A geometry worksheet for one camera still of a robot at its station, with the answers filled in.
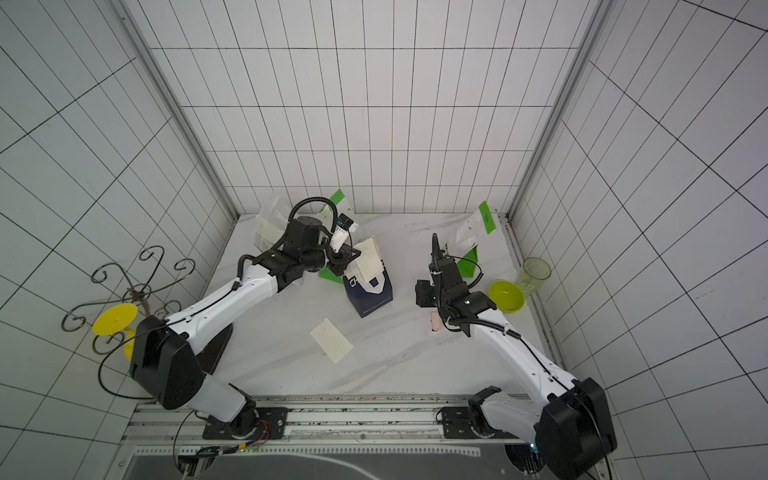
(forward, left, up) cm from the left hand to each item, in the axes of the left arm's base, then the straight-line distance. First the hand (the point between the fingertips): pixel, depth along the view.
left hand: (354, 258), depth 81 cm
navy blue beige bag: (-6, -3, -10) cm, 12 cm away
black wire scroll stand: (-23, +55, +9) cm, 60 cm away
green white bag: (+10, -34, -4) cm, 36 cm away
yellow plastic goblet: (-23, +45, +10) cm, 52 cm away
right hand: (-3, -20, -7) cm, 22 cm away
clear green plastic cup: (+2, -53, -9) cm, 54 cm away
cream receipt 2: (0, -4, -2) cm, 4 cm away
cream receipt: (+13, +29, -3) cm, 31 cm away
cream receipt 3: (-16, +7, -22) cm, 28 cm away
